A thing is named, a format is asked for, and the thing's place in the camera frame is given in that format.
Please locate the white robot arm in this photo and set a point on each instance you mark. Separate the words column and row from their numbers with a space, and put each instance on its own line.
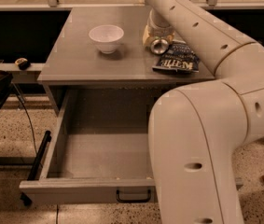
column 194, row 129

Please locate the open grey top drawer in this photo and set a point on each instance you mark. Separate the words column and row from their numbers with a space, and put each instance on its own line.
column 100, row 146

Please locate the grey drawer cabinet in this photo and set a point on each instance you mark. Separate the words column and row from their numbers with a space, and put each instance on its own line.
column 74, row 60

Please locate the black floor bar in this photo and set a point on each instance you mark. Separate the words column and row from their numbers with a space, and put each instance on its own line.
column 37, row 161

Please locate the white ceramic bowl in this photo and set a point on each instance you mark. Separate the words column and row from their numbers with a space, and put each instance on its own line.
column 106, row 38

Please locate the black yellow tape measure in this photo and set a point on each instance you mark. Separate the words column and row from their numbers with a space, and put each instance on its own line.
column 22, row 63

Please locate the blue kettle chips bag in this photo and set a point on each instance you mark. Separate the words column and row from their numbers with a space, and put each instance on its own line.
column 179, row 58

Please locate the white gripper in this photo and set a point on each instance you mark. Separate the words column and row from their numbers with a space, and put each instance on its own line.
column 160, row 32

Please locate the black drawer handle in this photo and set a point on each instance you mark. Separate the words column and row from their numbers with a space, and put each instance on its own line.
column 133, row 197

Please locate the green soda can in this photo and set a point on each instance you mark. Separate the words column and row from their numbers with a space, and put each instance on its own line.
column 159, row 46

